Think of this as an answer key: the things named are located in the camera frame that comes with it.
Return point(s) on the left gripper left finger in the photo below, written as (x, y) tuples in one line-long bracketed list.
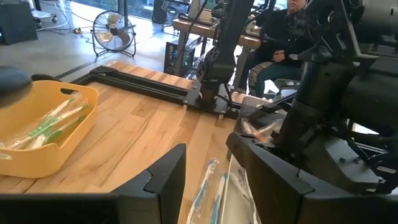
[(124, 208)]

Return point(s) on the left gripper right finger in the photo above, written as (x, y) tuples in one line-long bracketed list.
[(295, 205)]

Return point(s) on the orange toothbrush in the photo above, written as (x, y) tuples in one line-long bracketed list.
[(248, 126), (264, 133)]

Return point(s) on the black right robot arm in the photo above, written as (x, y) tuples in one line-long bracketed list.
[(230, 37)]

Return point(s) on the grey office chair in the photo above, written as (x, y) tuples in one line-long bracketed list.
[(287, 84)]

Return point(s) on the dark translucent plastic bin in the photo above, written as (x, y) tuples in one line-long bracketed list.
[(248, 107)]

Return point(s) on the orange plastic bin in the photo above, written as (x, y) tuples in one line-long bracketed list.
[(31, 165)]

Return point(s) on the person's hand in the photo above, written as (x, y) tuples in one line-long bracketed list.
[(279, 56)]

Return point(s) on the person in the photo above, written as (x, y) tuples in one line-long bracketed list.
[(280, 34)]

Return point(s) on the black table clamp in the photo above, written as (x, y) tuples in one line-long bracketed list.
[(46, 77)]

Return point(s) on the black computer tower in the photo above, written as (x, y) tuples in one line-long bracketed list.
[(177, 59)]

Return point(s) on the black floor fan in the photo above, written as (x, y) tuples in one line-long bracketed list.
[(113, 31)]

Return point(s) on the wooden desk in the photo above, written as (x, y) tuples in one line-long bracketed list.
[(199, 29)]

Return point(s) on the black wheeled cart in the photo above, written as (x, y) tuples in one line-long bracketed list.
[(43, 14)]

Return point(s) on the black box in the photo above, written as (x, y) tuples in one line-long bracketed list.
[(17, 23)]

